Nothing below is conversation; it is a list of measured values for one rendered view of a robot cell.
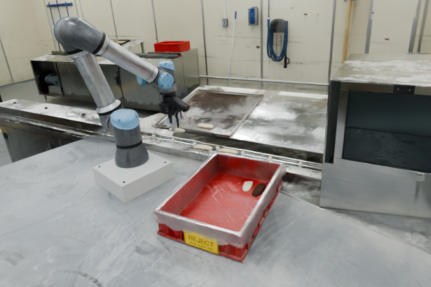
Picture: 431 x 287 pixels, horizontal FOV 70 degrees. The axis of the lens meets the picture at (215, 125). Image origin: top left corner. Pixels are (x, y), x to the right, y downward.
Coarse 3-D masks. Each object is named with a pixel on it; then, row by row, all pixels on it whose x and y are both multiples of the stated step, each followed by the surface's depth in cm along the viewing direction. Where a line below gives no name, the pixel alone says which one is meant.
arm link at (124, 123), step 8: (120, 112) 134; (128, 112) 135; (136, 112) 136; (112, 120) 130; (120, 120) 130; (128, 120) 130; (136, 120) 133; (112, 128) 133; (120, 128) 130; (128, 128) 130; (136, 128) 133; (120, 136) 131; (128, 136) 132; (136, 136) 134; (120, 144) 133; (128, 144) 133
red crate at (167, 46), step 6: (162, 42) 534; (168, 42) 540; (174, 42) 534; (180, 42) 529; (186, 42) 511; (156, 48) 513; (162, 48) 508; (168, 48) 503; (174, 48) 498; (180, 48) 497; (186, 48) 513
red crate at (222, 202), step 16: (224, 176) 138; (240, 176) 137; (208, 192) 127; (224, 192) 126; (240, 192) 125; (192, 208) 117; (208, 208) 117; (224, 208) 116; (240, 208) 116; (160, 224) 103; (224, 224) 108; (240, 224) 107; (240, 256) 92
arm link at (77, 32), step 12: (72, 24) 113; (84, 24) 114; (72, 36) 113; (84, 36) 113; (96, 36) 115; (84, 48) 116; (96, 48) 116; (108, 48) 119; (120, 48) 123; (120, 60) 124; (132, 60) 127; (144, 60) 132; (132, 72) 131; (144, 72) 131; (156, 72) 135; (156, 84) 138; (168, 84) 138
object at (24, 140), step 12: (0, 120) 242; (12, 120) 233; (12, 132) 239; (24, 132) 230; (36, 132) 221; (48, 132) 213; (60, 132) 204; (12, 144) 246; (24, 144) 236; (36, 144) 228; (48, 144) 219; (60, 144) 211; (12, 156) 254; (24, 156) 243
